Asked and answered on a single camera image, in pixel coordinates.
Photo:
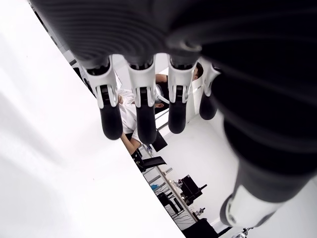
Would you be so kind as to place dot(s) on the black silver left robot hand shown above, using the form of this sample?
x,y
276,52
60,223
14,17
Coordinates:
x,y
247,74

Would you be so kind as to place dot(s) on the person in black shirt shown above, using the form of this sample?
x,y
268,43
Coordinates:
x,y
198,73

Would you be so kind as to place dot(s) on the white VR headset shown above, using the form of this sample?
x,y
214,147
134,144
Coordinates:
x,y
161,95

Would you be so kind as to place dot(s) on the person in white shirt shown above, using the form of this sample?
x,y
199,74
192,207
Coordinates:
x,y
127,111

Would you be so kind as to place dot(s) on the black boxy device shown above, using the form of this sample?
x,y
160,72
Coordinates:
x,y
192,188

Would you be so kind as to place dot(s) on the black office chair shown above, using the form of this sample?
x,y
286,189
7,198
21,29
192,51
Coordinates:
x,y
154,162

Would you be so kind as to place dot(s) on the long cluttered workbench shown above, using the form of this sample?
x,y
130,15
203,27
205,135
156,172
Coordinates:
x,y
171,196

